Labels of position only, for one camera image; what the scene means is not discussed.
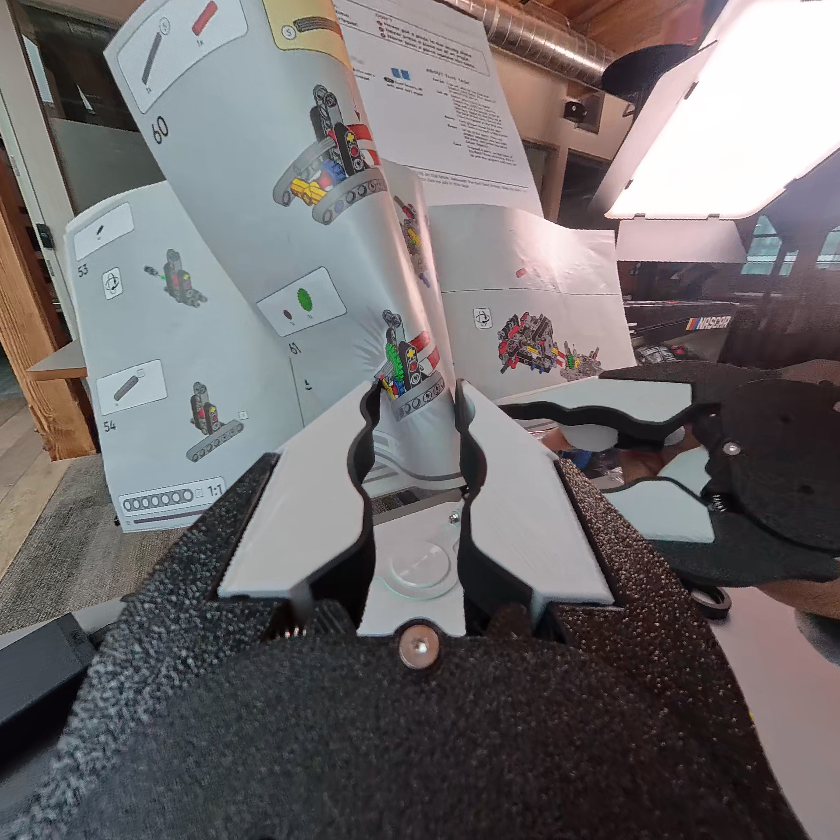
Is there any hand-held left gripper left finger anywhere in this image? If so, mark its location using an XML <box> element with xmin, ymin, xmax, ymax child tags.
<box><xmin>218</xmin><ymin>381</ymin><xmax>383</xmax><ymax>624</ymax></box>

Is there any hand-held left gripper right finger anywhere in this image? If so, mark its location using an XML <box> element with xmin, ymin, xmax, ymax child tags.
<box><xmin>454</xmin><ymin>378</ymin><xmax>618</xmax><ymax>636</ymax></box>

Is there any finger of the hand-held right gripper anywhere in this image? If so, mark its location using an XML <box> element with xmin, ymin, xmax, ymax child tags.
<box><xmin>600</xmin><ymin>449</ymin><xmax>718</xmax><ymax>544</ymax></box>
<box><xmin>500</xmin><ymin>379</ymin><xmax>697</xmax><ymax>455</ymax></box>

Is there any toy building instruction booklet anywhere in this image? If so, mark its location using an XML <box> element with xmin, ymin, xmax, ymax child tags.
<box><xmin>64</xmin><ymin>0</ymin><xmax>639</xmax><ymax>534</ymax></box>

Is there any printed task sheet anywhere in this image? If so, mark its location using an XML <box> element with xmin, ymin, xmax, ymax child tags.
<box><xmin>331</xmin><ymin>0</ymin><xmax>547</xmax><ymax>217</ymax></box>

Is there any person's right hand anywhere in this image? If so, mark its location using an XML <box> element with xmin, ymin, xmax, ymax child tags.
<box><xmin>760</xmin><ymin>573</ymin><xmax>840</xmax><ymax>626</ymax></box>

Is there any black toy car set box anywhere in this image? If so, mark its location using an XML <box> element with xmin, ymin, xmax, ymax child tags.
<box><xmin>617</xmin><ymin>220</ymin><xmax>840</xmax><ymax>395</ymax></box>

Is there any white book stand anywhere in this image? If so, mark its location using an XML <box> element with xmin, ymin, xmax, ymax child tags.
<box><xmin>357</xmin><ymin>482</ymin><xmax>473</xmax><ymax>639</ymax></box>

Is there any dark framed window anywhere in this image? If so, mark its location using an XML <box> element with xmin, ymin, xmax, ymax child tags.
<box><xmin>748</xmin><ymin>215</ymin><xmax>840</xmax><ymax>277</ymax></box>

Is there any bright white light panel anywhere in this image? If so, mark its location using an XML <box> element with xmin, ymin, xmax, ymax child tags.
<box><xmin>587</xmin><ymin>0</ymin><xmax>840</xmax><ymax>221</ymax></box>

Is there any black power adapter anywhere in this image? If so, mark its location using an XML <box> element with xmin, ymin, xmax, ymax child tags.
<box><xmin>0</xmin><ymin>613</ymin><xmax>99</xmax><ymax>742</ymax></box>

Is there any black round ceiling lamp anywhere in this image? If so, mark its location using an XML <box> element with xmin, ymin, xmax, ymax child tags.
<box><xmin>600</xmin><ymin>42</ymin><xmax>700</xmax><ymax>101</ymax></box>

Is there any wooden post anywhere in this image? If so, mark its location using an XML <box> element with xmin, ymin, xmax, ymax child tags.
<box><xmin>0</xmin><ymin>141</ymin><xmax>99</xmax><ymax>462</ymax></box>

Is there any silver ventilation duct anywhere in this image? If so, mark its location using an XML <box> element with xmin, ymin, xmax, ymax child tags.
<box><xmin>459</xmin><ymin>0</ymin><xmax>634</xmax><ymax>89</ymax></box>

